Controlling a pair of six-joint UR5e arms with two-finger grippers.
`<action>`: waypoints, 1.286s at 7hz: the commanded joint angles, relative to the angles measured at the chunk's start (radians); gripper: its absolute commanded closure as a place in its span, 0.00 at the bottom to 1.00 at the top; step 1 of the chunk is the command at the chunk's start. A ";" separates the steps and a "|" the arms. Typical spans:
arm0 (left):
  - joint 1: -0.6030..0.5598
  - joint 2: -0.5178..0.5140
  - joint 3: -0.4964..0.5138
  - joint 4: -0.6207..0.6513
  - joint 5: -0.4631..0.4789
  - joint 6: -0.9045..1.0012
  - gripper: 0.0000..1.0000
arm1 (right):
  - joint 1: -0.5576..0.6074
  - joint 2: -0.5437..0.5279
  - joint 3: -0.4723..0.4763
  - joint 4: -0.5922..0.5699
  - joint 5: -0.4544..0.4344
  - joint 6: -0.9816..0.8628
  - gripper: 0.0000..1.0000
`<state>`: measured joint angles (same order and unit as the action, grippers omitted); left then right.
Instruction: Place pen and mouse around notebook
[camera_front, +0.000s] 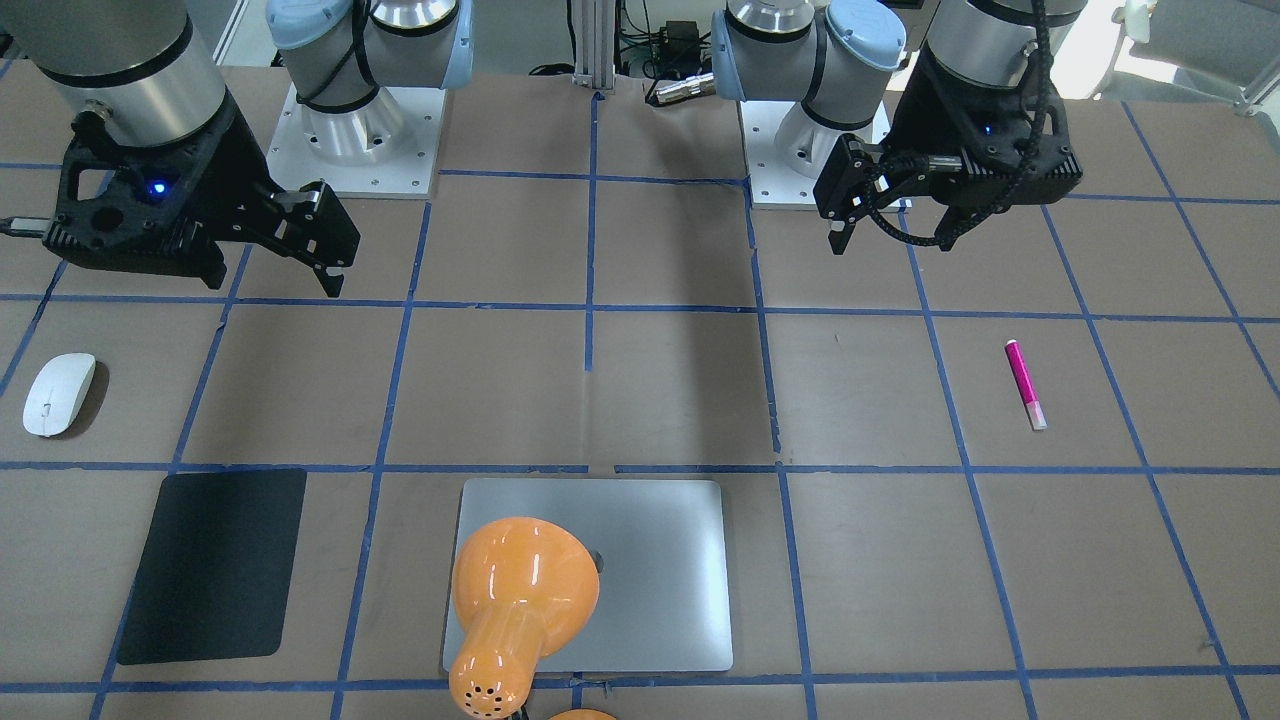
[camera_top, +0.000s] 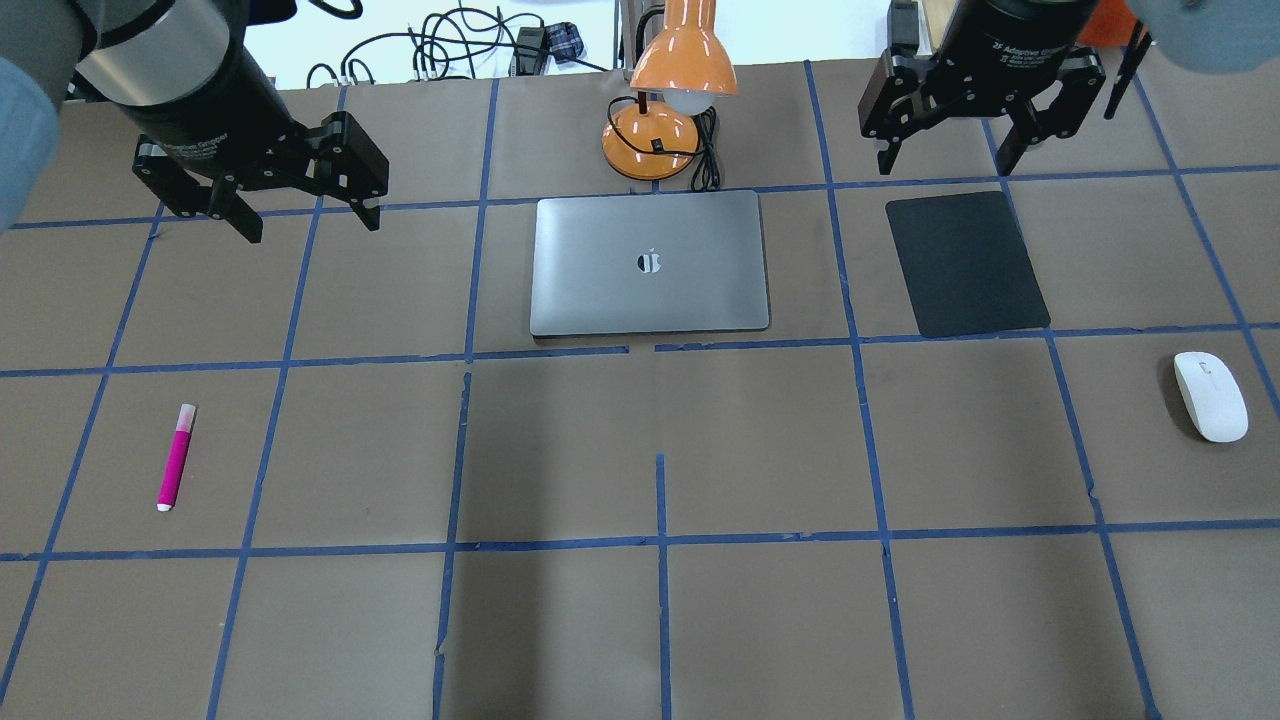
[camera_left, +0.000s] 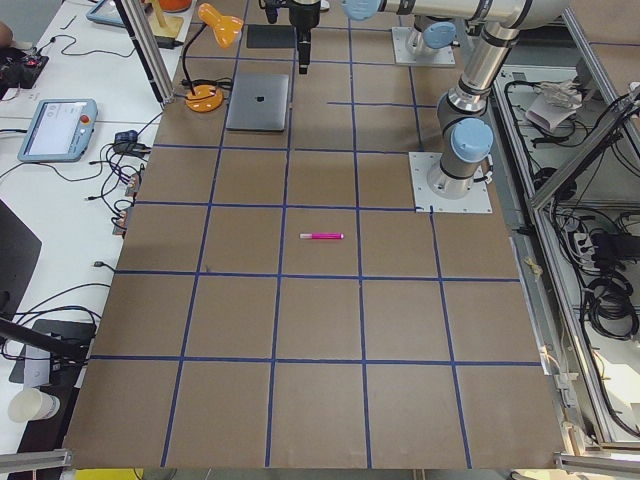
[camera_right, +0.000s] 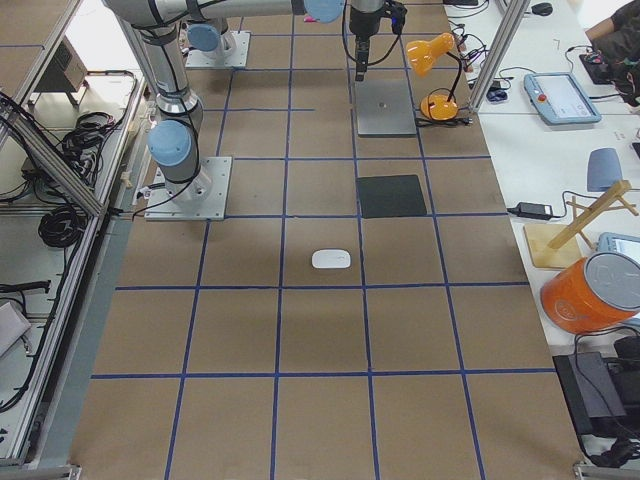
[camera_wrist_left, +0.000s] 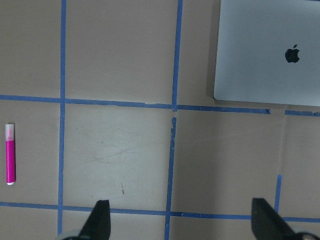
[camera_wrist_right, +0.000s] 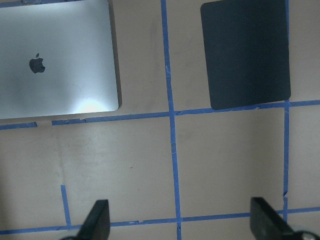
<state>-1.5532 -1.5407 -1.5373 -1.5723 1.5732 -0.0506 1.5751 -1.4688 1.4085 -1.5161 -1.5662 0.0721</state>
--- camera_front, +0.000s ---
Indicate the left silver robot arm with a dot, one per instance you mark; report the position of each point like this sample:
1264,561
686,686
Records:
836,62

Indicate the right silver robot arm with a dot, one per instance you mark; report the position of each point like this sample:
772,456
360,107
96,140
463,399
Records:
146,65

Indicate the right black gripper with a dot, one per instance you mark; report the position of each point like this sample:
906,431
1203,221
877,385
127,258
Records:
232,160

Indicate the orange desk lamp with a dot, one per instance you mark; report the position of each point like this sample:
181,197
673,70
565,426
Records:
522,588

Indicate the silver laptop notebook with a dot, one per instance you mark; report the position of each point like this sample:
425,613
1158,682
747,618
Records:
664,605

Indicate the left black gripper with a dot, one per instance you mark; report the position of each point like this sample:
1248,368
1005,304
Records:
922,122

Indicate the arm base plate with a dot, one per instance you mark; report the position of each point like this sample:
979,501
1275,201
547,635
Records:
785,151
386,150

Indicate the white computer mouse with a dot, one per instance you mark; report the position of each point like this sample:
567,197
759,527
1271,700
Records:
57,394

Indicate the aluminium frame post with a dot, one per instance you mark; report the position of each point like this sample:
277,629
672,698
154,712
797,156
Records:
594,25

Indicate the black mousepad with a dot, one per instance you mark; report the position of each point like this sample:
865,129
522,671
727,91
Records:
215,571

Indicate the pink pen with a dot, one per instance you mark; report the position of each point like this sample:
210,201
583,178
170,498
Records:
1026,387

